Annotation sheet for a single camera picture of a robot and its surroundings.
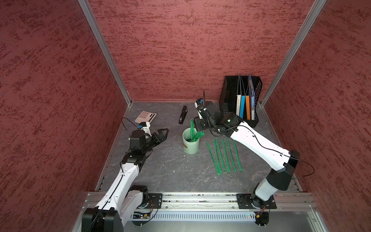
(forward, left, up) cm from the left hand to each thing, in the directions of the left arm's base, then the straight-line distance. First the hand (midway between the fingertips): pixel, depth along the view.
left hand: (164, 135), depth 81 cm
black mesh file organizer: (+45, -46, -6) cm, 64 cm away
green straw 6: (0, -20, 0) cm, 20 cm away
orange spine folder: (+20, -53, +2) cm, 57 cm away
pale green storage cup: (-2, -15, -10) cm, 18 cm away
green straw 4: (-4, -37, -17) cm, 41 cm away
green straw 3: (+3, -34, -17) cm, 38 cm away
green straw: (-4, -29, -17) cm, 34 cm away
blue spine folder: (+20, -47, +11) cm, 52 cm away
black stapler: (+29, -10, -14) cm, 33 cm away
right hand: (+2, -19, +10) cm, 21 cm away
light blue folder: (+20, -53, +11) cm, 57 cm away
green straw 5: (-5, -40, -17) cm, 44 cm away
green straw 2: (-6, -32, -17) cm, 37 cm away
